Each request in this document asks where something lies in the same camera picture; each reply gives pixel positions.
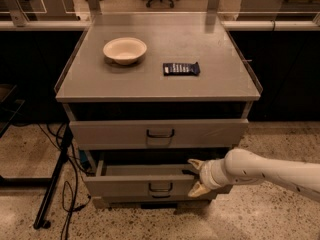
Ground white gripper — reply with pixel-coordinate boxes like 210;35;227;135
188;159;230;198

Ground grey drawer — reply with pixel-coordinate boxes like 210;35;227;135
64;102;248;150
92;196;211;209
82;150;234;202

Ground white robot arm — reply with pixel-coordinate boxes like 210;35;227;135
188;148;320;202

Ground grey bottom drawer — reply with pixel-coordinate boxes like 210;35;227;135
92;196;211;209

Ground grey drawer cabinet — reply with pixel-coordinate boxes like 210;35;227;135
54;11;263;210

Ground grey top drawer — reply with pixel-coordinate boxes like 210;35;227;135
64;102;248;150

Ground dark blue snack packet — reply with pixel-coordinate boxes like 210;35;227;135
163;63;200;76

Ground white bowl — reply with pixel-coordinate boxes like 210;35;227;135
103;37;147;65

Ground black stand leg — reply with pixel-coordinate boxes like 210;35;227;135
33;126;72;230

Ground dark side table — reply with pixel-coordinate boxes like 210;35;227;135
0;84;24;137

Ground black floor cables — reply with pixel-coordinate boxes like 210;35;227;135
36;122;94;240

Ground white horizontal rail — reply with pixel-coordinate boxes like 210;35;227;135
0;19;320;32

